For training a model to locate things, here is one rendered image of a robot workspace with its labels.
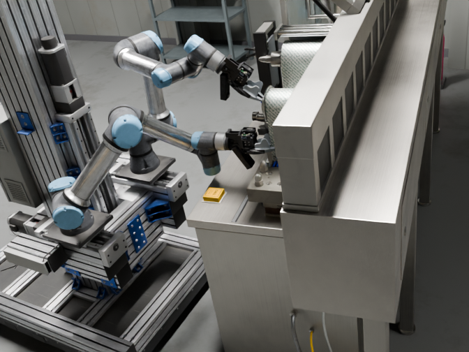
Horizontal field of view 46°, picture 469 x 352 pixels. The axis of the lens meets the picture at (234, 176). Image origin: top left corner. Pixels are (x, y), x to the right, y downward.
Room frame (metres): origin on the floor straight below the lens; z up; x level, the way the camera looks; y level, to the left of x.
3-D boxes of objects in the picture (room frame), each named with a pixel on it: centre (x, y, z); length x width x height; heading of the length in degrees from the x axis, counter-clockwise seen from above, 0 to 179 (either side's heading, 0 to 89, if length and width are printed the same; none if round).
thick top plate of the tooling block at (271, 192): (1.71, -0.25, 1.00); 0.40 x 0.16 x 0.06; 64
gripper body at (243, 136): (1.94, -0.05, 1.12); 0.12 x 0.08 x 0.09; 64
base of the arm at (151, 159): (2.41, 0.43, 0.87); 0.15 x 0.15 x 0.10
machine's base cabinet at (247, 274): (2.77, -0.64, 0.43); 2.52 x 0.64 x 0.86; 154
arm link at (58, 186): (2.00, 0.71, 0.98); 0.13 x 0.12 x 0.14; 13
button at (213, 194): (1.90, 0.10, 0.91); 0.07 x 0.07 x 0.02; 64
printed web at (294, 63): (2.01, -0.35, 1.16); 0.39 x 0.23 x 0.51; 154
